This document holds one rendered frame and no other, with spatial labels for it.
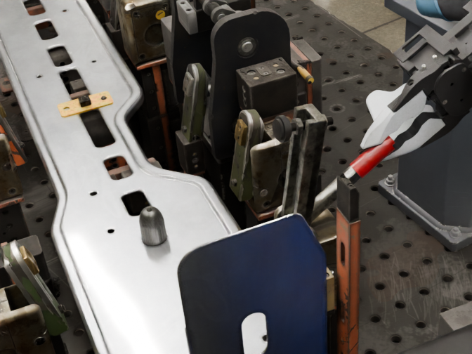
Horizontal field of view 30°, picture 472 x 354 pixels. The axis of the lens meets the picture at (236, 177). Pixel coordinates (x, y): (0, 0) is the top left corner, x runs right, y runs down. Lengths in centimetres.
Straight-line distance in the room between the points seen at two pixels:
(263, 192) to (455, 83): 32
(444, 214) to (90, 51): 66
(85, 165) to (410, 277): 57
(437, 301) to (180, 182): 48
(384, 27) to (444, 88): 255
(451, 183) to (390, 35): 207
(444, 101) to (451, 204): 50
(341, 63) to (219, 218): 92
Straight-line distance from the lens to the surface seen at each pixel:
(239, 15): 117
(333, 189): 100
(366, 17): 362
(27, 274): 98
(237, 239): 61
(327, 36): 209
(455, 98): 102
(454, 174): 145
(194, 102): 125
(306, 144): 93
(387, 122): 99
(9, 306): 103
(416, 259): 150
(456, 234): 151
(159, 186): 119
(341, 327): 102
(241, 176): 116
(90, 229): 115
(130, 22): 149
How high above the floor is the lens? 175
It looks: 39 degrees down
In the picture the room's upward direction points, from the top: 6 degrees counter-clockwise
